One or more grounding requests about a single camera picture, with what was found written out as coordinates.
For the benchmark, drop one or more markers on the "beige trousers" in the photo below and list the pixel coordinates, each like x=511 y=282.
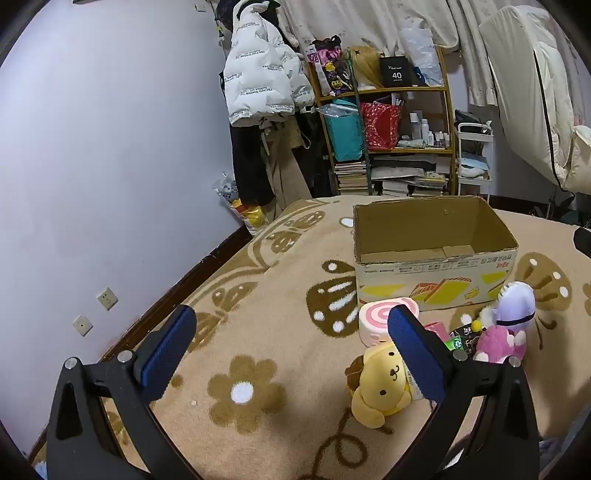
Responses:
x=288 y=170

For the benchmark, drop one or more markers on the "red patterned bag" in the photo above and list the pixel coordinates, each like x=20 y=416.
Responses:
x=381 y=127

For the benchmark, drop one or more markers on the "stack of books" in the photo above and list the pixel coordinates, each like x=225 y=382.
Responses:
x=392 y=177

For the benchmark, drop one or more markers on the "pink swirl roll plush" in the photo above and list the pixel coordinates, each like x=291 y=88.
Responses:
x=381 y=323

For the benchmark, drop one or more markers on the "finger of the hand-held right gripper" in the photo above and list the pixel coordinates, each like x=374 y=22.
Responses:
x=584 y=241

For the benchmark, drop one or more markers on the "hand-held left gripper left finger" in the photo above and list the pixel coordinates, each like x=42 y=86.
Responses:
x=168 y=355

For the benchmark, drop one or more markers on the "pink bear plush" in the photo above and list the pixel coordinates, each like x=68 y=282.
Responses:
x=501 y=344

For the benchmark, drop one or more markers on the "teal shopping bag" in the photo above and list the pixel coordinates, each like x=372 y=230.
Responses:
x=344 y=136

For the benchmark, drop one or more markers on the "white wall socket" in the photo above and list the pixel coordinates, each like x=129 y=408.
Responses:
x=82 y=326
x=107 y=298

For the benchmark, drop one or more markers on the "blonde wig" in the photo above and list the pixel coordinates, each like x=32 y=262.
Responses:
x=367 y=64

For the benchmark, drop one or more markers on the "black trousers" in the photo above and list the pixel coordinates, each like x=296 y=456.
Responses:
x=249 y=166

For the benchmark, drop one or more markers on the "white puffer jacket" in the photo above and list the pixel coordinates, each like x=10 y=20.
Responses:
x=258 y=69

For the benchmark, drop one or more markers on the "cream duvet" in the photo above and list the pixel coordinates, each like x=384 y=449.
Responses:
x=521 y=69

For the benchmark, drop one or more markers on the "yellow dog plush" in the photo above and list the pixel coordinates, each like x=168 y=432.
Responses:
x=383 y=383

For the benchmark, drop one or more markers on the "plastic bag with yellow items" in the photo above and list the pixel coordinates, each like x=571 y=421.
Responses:
x=242 y=205

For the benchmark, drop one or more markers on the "black box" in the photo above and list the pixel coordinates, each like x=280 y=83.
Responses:
x=396 y=71

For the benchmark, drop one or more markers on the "row of toiletry bottles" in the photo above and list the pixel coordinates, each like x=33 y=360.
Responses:
x=427 y=134

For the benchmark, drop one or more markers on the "wooden shelf rack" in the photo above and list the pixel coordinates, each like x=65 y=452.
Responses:
x=448 y=138

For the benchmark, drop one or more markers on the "cardboard box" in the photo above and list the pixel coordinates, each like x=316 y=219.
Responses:
x=434 y=277

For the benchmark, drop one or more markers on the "small green packet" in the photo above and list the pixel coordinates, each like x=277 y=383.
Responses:
x=455 y=345

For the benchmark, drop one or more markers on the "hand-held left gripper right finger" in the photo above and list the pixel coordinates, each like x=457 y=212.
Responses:
x=415 y=355

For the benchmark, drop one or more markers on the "clear plastic bag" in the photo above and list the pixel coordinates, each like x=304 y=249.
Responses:
x=422 y=55

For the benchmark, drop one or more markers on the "colourful printed bag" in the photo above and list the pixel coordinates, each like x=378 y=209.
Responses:
x=330 y=64

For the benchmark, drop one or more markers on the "lavender round-head plush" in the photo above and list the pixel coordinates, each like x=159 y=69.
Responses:
x=517 y=304

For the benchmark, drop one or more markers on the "pale curtain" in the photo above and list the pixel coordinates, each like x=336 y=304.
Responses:
x=369 y=23

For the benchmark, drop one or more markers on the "white trolley cart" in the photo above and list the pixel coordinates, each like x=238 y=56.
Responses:
x=473 y=152

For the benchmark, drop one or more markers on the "dark snack packet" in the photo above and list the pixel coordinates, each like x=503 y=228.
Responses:
x=466 y=341

